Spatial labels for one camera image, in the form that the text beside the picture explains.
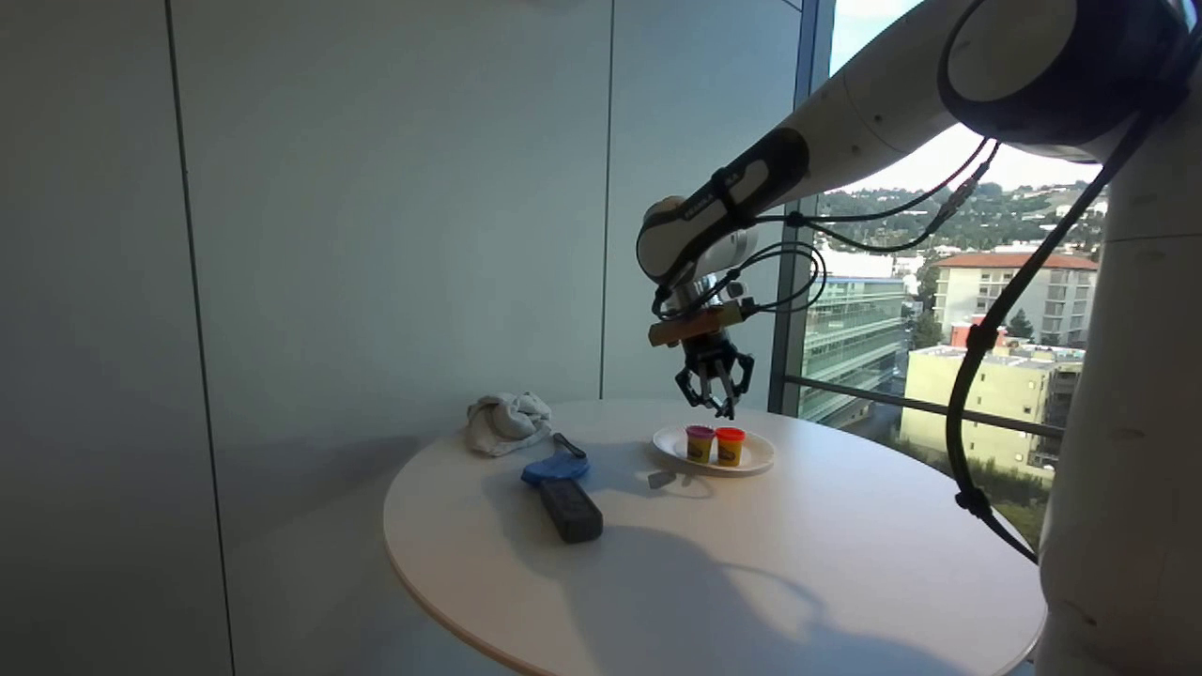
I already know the building with orange roof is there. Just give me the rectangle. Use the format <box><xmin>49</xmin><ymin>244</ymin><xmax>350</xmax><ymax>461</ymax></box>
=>
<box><xmin>930</xmin><ymin>249</ymin><xmax>1113</xmax><ymax>352</ymax></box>

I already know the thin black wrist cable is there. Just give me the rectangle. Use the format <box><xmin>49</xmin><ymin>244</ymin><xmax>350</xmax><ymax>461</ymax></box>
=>
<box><xmin>716</xmin><ymin>136</ymin><xmax>1008</xmax><ymax>324</ymax></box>

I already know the dark window frame post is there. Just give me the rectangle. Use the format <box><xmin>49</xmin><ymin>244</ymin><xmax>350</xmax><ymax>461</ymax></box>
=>
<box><xmin>765</xmin><ymin>0</ymin><xmax>843</xmax><ymax>422</ymax></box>

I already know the glass office building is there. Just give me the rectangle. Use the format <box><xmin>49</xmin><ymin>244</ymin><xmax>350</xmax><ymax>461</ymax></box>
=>
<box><xmin>800</xmin><ymin>275</ymin><xmax>915</xmax><ymax>434</ymax></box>

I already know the window railing bar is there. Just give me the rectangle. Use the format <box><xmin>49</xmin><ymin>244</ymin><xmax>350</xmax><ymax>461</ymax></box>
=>
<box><xmin>780</xmin><ymin>370</ymin><xmax>1067</xmax><ymax>443</ymax></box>

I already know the tan wrist camera mount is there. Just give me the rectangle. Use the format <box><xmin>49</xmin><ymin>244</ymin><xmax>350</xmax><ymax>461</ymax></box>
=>
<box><xmin>646</xmin><ymin>305</ymin><xmax>743</xmax><ymax>349</ymax></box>

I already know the yellow cup with orange lid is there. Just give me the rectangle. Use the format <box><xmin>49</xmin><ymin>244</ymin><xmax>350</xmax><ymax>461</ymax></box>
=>
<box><xmin>714</xmin><ymin>424</ymin><xmax>751</xmax><ymax>468</ymax></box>

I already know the yellowish building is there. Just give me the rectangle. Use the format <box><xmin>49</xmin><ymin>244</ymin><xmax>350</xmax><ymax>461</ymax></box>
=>
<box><xmin>897</xmin><ymin>343</ymin><xmax>1084</xmax><ymax>476</ymax></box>

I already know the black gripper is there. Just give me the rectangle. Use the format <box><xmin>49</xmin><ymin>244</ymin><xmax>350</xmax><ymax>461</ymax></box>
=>
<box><xmin>676</xmin><ymin>334</ymin><xmax>759</xmax><ymax>424</ymax></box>

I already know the white paper plate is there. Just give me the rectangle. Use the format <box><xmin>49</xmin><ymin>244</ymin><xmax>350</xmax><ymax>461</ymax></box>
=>
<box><xmin>649</xmin><ymin>424</ymin><xmax>780</xmax><ymax>476</ymax></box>

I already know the blue object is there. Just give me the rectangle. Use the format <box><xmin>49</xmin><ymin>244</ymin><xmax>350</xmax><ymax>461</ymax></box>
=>
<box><xmin>520</xmin><ymin>452</ymin><xmax>595</xmax><ymax>493</ymax></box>

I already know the white crumpled cloth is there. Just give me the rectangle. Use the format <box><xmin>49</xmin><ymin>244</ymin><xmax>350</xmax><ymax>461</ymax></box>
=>
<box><xmin>463</xmin><ymin>388</ymin><xmax>557</xmax><ymax>461</ymax></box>

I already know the black rectangular block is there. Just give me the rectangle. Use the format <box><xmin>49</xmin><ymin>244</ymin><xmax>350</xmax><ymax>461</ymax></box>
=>
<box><xmin>532</xmin><ymin>476</ymin><xmax>610</xmax><ymax>547</ymax></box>

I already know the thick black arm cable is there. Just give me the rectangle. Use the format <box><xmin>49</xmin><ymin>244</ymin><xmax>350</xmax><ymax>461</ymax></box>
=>
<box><xmin>942</xmin><ymin>110</ymin><xmax>1156</xmax><ymax>568</ymax></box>

